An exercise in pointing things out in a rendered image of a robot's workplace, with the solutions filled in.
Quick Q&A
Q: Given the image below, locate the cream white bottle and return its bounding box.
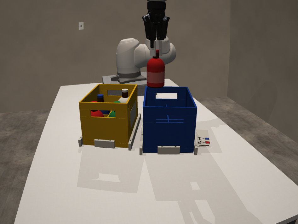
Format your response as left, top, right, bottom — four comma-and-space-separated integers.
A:
118, 89, 129, 103

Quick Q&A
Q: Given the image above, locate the blue bottle with grey label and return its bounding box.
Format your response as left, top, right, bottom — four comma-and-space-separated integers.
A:
97, 94, 110, 115

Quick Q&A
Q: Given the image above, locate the dark blue crate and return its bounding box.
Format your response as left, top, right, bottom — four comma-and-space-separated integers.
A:
143, 86, 197, 153

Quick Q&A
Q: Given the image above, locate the brown crate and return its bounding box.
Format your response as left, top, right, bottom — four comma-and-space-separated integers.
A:
79, 84, 138, 148

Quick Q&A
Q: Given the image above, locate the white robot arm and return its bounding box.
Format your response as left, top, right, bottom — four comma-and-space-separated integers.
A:
110, 37, 176, 84

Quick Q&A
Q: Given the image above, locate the beige paper pick list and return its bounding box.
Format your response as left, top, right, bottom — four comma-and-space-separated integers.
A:
196, 130, 210, 147

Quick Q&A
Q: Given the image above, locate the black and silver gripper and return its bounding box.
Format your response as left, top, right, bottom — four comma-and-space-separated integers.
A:
142, 1, 170, 56

